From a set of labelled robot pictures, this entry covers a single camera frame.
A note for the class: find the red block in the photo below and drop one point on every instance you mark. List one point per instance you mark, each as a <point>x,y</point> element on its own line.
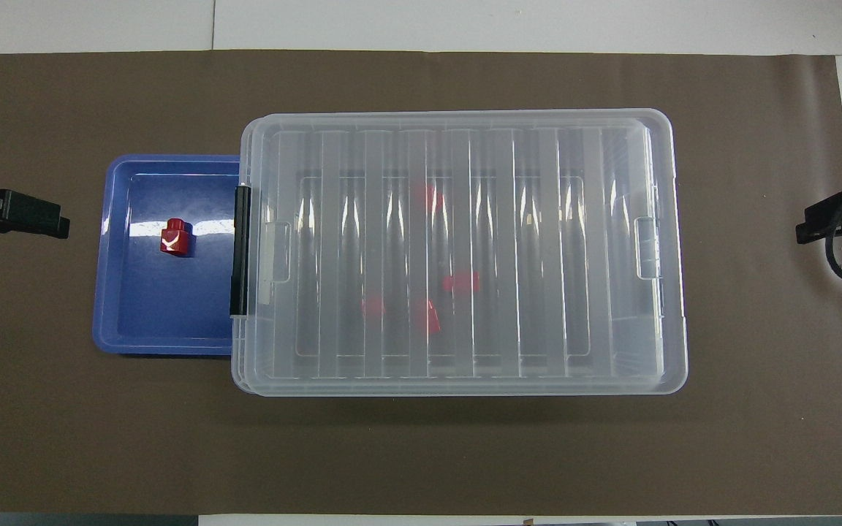
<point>428,318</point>
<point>373,307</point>
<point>461,281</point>
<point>176,241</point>
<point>428,197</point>

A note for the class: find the clear ribbed box lid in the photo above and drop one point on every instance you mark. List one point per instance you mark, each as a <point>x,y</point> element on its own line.
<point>465,146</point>

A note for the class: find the blue plastic tray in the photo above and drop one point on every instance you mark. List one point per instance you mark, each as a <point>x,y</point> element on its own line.
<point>165,307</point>

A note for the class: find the black box latch clip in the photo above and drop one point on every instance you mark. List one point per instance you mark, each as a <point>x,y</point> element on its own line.
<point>240,248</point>

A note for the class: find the clear plastic storage box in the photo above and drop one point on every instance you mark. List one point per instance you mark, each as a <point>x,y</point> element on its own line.
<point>236,365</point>

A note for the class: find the brown table mat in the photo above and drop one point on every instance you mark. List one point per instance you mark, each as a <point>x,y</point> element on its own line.
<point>465,453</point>

